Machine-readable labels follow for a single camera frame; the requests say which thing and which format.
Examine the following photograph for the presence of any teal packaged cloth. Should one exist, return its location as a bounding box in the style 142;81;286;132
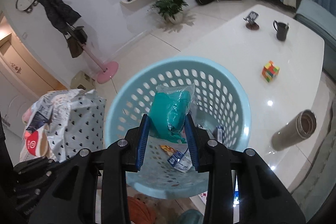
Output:
149;84;195;144

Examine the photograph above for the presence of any blue white carton box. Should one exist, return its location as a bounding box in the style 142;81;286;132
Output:
212;126;224;144

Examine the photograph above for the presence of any red white paper cup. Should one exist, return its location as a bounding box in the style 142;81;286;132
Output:
19;126;50;162

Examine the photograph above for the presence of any blue silver snack bag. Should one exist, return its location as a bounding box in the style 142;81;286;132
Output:
25;98;54;133

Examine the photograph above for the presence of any orange plastic bag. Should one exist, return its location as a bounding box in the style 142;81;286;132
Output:
127;196;157;224

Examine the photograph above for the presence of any heart pattern plastic bag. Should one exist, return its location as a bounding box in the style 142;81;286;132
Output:
46;89;106;162

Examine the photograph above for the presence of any steel thermos flask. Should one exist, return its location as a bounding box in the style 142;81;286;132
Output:
271;109;317;151

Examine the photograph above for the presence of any small blue white wrapper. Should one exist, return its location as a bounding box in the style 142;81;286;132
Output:
167;149;193;173

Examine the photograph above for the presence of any light blue laundry basket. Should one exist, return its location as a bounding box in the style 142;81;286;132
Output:
104;56;251;199

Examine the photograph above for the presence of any beige small stool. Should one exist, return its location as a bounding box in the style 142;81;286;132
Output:
70;71;95;91

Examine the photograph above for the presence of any colourful puzzle cube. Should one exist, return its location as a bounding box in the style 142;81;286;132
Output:
261;60;280;83

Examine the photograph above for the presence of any pink coat rack stand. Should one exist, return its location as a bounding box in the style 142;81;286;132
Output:
81;44;119;84

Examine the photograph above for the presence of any brown hanging handbag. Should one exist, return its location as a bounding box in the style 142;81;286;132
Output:
64;26;88;58

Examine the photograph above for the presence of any black hanging coat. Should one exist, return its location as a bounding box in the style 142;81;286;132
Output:
37;0;81;35

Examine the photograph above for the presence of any black mug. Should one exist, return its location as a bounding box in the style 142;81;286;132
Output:
273;20;289;42

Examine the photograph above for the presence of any phone stand on coaster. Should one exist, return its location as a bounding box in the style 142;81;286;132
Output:
244;11;259;30

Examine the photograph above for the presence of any green potted plant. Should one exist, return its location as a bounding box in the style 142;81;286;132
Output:
151;0;189;25

